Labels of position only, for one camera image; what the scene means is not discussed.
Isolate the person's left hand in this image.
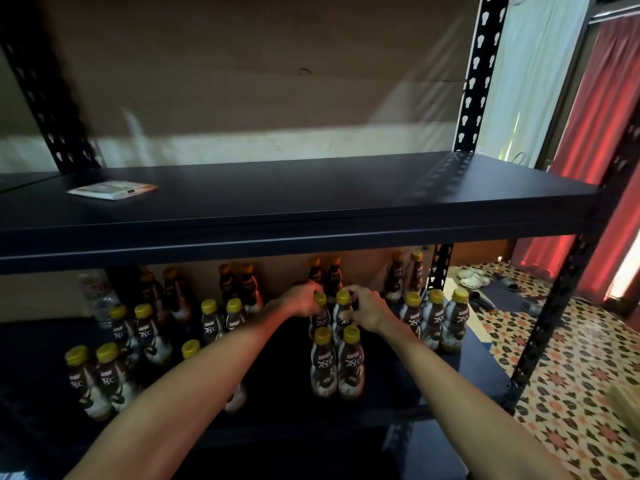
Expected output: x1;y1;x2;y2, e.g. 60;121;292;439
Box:
278;281;326;318

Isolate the person's right hand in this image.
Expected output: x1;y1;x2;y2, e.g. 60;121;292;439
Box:
343;285;399;334

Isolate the black metal shelf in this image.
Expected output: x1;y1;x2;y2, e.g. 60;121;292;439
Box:
0;171;76;196
0;0;640;480

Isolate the row of yellow-capped coffee bottles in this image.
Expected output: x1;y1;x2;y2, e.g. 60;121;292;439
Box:
63;249;471;423

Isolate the person's right forearm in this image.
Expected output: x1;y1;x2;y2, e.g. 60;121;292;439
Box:
378;323;576;480

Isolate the person's left forearm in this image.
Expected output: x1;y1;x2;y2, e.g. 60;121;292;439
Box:
65;307;301;480

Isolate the dark floor mat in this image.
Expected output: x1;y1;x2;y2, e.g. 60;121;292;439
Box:
455;265;546;318

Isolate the clear water bottle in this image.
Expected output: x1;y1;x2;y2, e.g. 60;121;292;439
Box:
80;273;121;331

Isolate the flat white orange packet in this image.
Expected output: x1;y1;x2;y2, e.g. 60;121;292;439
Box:
67;181;158;201

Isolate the red curtain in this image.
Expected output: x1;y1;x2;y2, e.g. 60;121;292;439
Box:
512;15;640;306

